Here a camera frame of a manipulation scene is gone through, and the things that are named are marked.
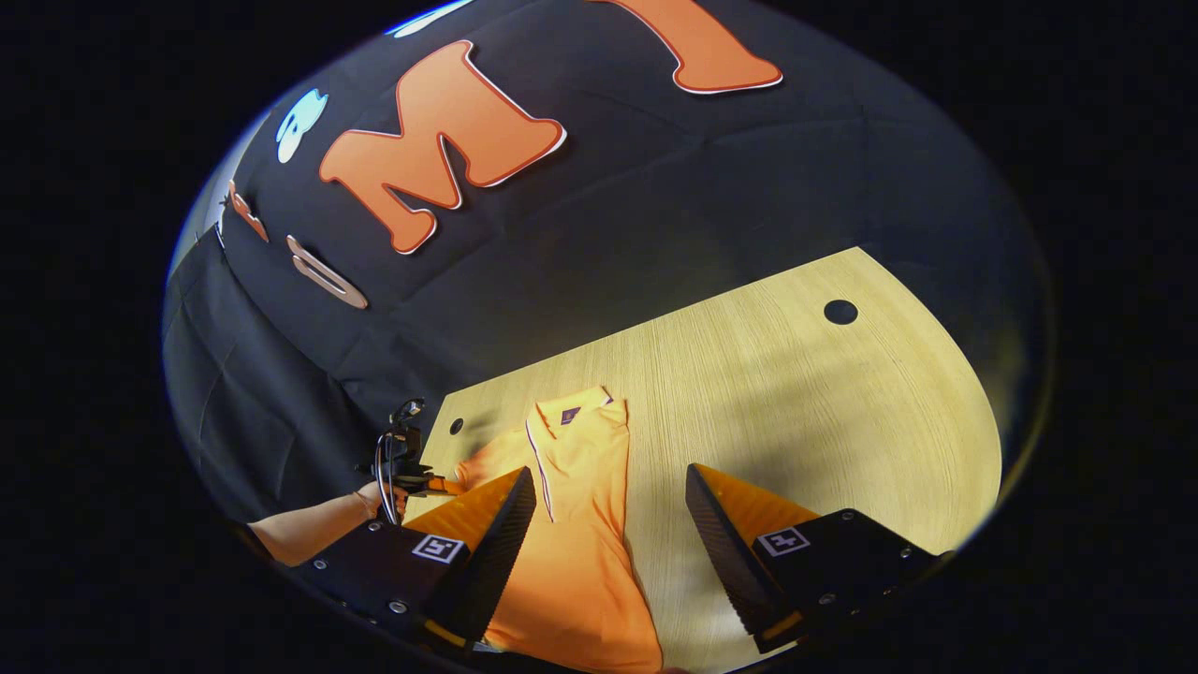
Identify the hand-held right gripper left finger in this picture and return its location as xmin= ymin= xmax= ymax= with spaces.
xmin=295 ymin=466 xmax=538 ymax=656

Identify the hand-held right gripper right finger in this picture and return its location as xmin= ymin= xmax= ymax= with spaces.
xmin=684 ymin=462 xmax=944 ymax=656

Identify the orange T-shirt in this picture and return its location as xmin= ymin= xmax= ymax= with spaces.
xmin=454 ymin=386 xmax=665 ymax=674

